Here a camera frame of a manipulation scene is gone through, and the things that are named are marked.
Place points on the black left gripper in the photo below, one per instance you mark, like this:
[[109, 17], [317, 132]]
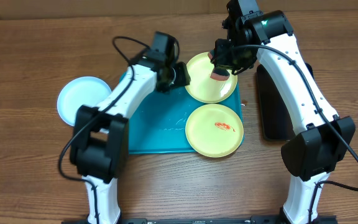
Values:
[[182, 76]]

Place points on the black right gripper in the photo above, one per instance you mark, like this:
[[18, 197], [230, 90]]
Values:
[[224, 61]]

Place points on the yellow plate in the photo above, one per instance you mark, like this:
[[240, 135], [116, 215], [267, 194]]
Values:
[[202, 87], [214, 130]]

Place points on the red sponge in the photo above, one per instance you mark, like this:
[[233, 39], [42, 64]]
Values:
[[219, 74]]

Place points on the light blue plate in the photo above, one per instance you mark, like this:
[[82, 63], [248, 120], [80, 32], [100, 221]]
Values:
[[87, 91]]

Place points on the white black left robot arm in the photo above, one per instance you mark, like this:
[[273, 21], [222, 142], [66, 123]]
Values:
[[100, 143]]

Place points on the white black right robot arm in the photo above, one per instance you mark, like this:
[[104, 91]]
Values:
[[321, 137]]

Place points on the teal plastic tray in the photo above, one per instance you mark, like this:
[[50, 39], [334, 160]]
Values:
[[158, 125]]

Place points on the black tray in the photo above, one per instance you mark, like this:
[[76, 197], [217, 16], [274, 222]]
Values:
[[276, 121]]

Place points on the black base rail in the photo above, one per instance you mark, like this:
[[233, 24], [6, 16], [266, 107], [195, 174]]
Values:
[[257, 219]]

